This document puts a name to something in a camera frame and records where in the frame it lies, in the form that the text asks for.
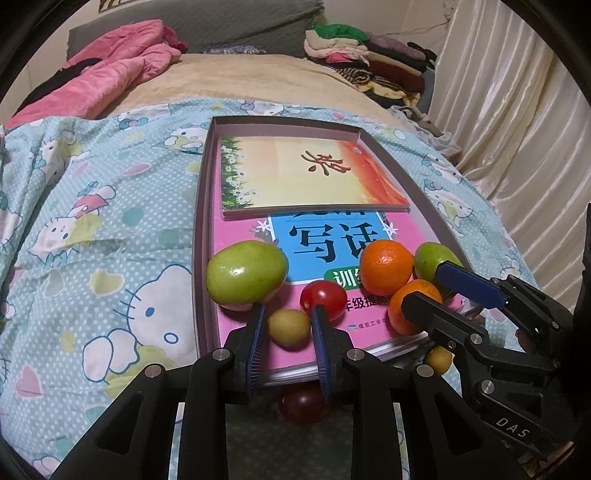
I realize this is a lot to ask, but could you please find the blue cartoon cat printed blanket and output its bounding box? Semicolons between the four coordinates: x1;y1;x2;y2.
0;97;536;480

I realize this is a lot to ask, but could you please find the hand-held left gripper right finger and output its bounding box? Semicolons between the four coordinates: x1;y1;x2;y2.
310;305;504;480

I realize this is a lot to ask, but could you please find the stack of folded clothes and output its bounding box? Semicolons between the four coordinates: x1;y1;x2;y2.
302;23;437;109

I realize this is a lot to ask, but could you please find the red cherry tomato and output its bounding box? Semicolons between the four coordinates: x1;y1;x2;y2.
300;281;348;322
278;384;331;424

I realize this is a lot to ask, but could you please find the beige fleece blanket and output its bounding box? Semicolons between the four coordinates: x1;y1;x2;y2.
99;53;393;123

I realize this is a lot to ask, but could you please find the small green jujube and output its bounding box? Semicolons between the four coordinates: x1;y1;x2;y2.
414;242;464;284

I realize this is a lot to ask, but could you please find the black garment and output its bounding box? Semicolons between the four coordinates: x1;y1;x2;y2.
18;58;103;112

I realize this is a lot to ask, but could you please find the white satin curtain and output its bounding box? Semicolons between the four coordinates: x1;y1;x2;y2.
429;0;591;278

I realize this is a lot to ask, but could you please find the yellow-brown longan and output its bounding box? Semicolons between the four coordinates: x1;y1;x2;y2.
425;346;452;374
269;309;311;346

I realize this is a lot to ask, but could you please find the crumpled grey white cloth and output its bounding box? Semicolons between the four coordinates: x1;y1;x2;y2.
390;105;462;160

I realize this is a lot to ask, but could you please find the pink exercise book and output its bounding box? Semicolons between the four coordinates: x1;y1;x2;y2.
210;210;467;384

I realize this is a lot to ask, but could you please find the pink quilt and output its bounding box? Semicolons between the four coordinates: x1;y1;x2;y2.
7;23;185;127

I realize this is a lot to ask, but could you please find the grey cardboard box tray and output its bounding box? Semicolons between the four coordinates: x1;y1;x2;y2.
191;116;467;370

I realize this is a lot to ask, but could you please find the orange green cover booklet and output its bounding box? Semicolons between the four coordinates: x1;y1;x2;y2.
217;136;411;217

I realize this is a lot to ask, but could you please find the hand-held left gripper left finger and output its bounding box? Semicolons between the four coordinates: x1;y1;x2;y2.
48;305;267;480

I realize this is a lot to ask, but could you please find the large green jujube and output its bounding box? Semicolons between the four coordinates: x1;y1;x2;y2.
206;240;290;309

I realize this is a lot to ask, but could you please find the mandarin orange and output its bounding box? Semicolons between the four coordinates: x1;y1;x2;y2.
359;240;414;296
389;279;444;336

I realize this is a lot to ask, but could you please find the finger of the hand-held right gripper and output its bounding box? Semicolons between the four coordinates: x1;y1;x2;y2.
401;292;560;385
436;261;576;365

